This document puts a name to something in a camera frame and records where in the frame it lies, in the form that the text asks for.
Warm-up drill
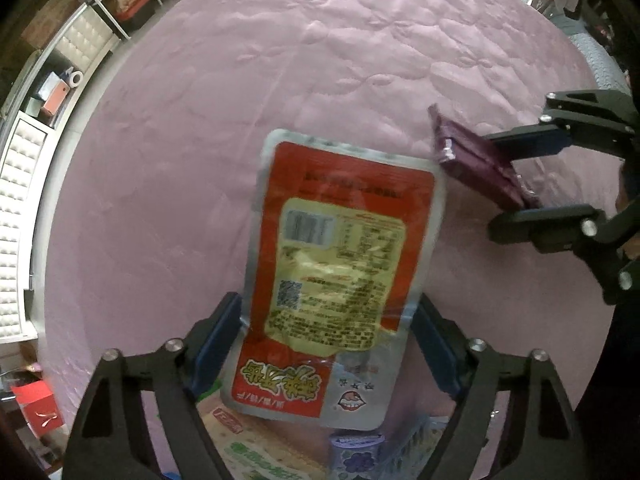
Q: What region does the dark purple snack packet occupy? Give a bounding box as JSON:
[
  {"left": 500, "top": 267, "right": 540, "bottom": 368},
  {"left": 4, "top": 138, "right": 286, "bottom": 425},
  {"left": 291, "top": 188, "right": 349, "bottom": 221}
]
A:
[{"left": 428, "top": 104, "right": 542, "bottom": 212}]

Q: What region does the clear blue wafer bag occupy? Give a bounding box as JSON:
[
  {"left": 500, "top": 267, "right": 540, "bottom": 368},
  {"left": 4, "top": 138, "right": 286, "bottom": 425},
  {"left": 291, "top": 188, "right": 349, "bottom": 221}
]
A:
[{"left": 380, "top": 414, "right": 449, "bottom": 479}]

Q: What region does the green soda cracker pack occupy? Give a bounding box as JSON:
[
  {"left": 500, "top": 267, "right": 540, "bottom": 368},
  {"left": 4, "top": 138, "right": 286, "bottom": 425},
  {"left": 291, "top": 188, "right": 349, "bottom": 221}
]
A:
[{"left": 198, "top": 386, "right": 326, "bottom": 480}]

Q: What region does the orange silver snack pouch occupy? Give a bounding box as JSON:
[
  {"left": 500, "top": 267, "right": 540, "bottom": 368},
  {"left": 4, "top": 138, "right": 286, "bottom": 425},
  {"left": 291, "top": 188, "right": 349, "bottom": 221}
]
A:
[{"left": 222, "top": 129, "right": 446, "bottom": 431}]

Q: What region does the silver purple candy tube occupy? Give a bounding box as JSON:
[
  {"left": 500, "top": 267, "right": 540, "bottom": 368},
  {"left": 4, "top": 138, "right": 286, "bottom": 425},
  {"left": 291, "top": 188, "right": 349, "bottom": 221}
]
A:
[{"left": 326, "top": 432, "right": 385, "bottom": 479}]

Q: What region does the pink quilted tablecloth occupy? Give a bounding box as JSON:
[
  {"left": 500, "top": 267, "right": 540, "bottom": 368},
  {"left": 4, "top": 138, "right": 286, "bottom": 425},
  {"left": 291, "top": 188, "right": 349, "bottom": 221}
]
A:
[{"left": 46, "top": 0, "right": 639, "bottom": 479}]

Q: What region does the red box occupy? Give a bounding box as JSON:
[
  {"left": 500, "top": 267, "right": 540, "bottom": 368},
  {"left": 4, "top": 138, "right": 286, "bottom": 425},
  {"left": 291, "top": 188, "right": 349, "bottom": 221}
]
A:
[{"left": 11, "top": 380, "right": 64, "bottom": 438}]

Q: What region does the white tv cabinet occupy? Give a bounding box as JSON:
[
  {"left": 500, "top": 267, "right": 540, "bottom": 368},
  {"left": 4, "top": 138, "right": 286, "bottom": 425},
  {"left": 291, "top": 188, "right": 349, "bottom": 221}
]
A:
[{"left": 1, "top": 3, "right": 119, "bottom": 344}]

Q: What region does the cardboard box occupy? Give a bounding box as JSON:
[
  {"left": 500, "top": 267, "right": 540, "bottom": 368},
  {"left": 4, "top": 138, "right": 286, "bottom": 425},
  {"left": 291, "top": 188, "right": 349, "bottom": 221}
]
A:
[{"left": 21, "top": 0, "right": 79, "bottom": 49}]

